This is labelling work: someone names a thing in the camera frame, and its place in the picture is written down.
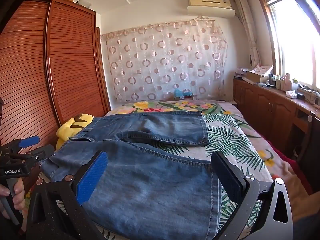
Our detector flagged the blue denim jeans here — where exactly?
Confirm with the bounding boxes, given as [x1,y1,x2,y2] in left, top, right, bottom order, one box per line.
[41,112,221,239]

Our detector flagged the person's left hand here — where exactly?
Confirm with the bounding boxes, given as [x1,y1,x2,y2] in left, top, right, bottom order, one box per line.
[0,177,26,219]

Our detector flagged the yellow Pikachu plush toy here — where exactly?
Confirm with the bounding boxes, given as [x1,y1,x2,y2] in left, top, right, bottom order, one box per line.
[56,114,94,150]

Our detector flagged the floral pink bed cover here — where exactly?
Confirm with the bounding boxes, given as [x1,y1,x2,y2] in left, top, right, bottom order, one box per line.
[24,100,313,240]

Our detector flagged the wooden louvered wardrobe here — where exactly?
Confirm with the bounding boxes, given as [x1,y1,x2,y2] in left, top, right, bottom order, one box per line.
[1,0,111,145]

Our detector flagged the palm leaf print blanket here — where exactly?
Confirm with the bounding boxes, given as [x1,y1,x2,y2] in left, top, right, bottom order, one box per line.
[100,113,267,240]

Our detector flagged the wooden sideboard cabinet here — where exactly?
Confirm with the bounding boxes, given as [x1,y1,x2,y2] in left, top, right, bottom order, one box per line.
[233,79,319,170]

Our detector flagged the pink bottle on sill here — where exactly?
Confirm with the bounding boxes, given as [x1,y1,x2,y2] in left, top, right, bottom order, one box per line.
[283,73,292,92]

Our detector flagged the cardboard box on cabinet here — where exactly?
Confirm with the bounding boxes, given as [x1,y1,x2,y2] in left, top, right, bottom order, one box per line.
[246,64,273,83]

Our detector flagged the sheer circle pattern curtain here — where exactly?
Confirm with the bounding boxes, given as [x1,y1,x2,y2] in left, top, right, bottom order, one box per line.
[101,18,228,103]

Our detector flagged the blue toy on headboard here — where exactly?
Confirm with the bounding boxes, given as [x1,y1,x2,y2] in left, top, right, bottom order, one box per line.
[174,88,194,101]

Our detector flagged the tied-back window drape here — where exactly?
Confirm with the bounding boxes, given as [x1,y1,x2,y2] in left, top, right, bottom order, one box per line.
[235,0,260,68]

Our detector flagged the window with wooden frame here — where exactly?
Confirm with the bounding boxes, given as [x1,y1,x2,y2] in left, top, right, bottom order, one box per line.
[260,0,319,90]

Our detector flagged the white wall air conditioner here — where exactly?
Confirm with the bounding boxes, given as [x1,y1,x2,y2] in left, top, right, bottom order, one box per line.
[187,0,235,18]

